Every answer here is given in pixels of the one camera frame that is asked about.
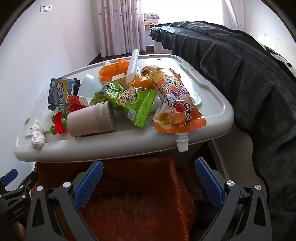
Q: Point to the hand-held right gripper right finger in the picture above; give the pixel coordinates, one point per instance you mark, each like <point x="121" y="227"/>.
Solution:
<point x="209" y="183"/>

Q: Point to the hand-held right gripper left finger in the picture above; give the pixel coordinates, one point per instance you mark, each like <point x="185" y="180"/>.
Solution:
<point x="89" y="183"/>

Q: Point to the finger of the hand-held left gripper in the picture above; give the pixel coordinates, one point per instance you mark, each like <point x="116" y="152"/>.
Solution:
<point x="27" y="182"/>
<point x="10" y="174"/>

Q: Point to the white tissue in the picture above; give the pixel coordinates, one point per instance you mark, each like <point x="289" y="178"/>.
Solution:
<point x="38" y="136"/>

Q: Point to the orange trash bag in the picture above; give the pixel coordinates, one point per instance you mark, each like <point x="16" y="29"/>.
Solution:
<point x="138" y="185"/>

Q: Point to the red green plastic toy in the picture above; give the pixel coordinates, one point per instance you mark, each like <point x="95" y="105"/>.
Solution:
<point x="59" y="121"/>

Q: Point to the red white wrapper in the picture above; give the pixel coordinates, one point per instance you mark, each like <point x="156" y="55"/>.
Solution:
<point x="75" y="100"/>

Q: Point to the orange juice pouch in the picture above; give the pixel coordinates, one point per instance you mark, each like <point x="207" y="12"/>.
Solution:
<point x="178" y="104"/>

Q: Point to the green snack packet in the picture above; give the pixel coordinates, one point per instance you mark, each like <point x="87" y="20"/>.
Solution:
<point x="129" y="104"/>

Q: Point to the blue cardboard box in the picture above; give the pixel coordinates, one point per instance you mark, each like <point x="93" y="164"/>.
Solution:
<point x="60" y="92"/>

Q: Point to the white plastic cup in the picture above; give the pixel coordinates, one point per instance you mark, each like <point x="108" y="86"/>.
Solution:
<point x="89" y="85"/>

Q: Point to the black cloth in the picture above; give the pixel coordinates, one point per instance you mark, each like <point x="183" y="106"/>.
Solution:
<point x="77" y="81"/>

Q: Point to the small wooden block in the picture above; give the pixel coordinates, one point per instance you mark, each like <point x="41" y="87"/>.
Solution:
<point x="118" y="77"/>

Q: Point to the orange dinosaur toy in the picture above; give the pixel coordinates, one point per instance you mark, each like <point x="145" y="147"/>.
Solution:
<point x="111" y="70"/>

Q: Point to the white foam stick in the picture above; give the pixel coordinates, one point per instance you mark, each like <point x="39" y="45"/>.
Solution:
<point x="132" y="67"/>

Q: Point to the person's dark clothing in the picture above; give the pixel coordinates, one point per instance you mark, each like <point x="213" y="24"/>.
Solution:
<point x="284" y="227"/>

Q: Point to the dark blanket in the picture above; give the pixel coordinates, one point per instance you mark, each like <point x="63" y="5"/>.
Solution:
<point x="242" y="69"/>

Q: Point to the white bedding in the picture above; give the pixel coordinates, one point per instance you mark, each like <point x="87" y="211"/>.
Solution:
<point x="275" y="42"/>

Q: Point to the pink patterned curtain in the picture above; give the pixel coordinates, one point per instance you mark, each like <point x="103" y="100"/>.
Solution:
<point x="120" y="27"/>
<point x="231" y="14"/>

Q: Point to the stack of folded blankets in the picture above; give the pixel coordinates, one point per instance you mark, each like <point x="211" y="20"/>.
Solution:
<point x="151" y="18"/>

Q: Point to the white wall socket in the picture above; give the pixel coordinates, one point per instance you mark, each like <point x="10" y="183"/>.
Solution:
<point x="45" y="8"/>

